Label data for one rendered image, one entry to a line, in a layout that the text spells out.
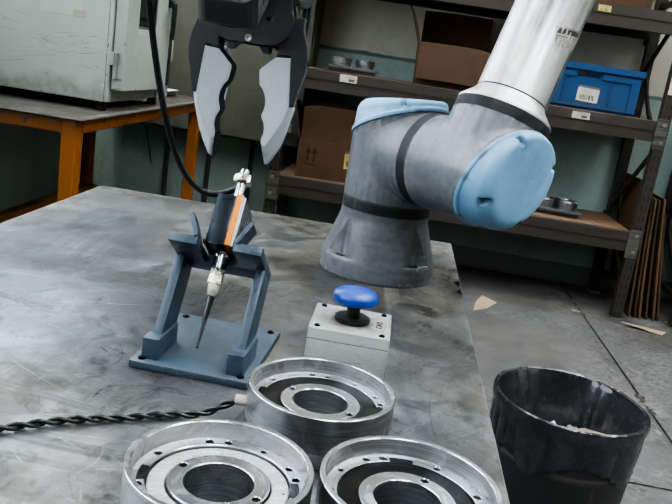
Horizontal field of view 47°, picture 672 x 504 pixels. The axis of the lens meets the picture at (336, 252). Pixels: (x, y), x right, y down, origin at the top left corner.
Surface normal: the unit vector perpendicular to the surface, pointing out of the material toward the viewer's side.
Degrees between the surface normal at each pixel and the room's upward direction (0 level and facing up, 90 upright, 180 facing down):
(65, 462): 0
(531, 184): 97
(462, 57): 83
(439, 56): 82
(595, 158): 90
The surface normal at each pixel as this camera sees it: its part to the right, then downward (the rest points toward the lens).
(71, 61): -0.10, 0.18
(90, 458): 0.14, -0.96
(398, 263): 0.34, -0.02
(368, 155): -0.74, 0.10
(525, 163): 0.58, 0.40
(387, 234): 0.06, -0.05
